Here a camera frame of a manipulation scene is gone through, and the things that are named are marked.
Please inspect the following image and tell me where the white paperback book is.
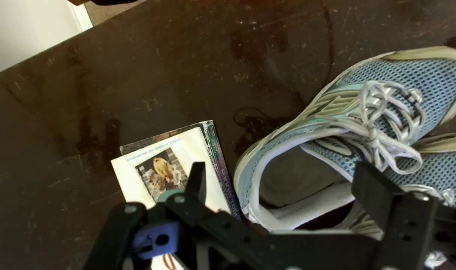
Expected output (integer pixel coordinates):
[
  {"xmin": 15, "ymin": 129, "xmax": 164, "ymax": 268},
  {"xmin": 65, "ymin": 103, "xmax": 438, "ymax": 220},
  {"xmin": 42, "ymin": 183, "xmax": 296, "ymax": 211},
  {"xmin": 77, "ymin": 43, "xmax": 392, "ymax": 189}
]
[{"xmin": 110, "ymin": 118, "xmax": 242, "ymax": 222}]

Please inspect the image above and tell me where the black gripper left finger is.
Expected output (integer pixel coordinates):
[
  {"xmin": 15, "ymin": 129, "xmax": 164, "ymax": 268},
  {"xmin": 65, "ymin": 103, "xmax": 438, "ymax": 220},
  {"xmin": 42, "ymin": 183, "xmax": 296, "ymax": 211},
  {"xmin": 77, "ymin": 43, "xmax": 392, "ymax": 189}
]
[{"xmin": 83, "ymin": 160, "xmax": 290, "ymax": 270}]

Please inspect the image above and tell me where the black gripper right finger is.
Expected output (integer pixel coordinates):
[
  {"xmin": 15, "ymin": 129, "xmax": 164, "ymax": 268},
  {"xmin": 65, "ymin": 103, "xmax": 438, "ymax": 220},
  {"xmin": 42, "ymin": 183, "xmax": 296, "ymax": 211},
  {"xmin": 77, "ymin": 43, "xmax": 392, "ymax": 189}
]
[{"xmin": 351, "ymin": 159, "xmax": 440, "ymax": 270}]

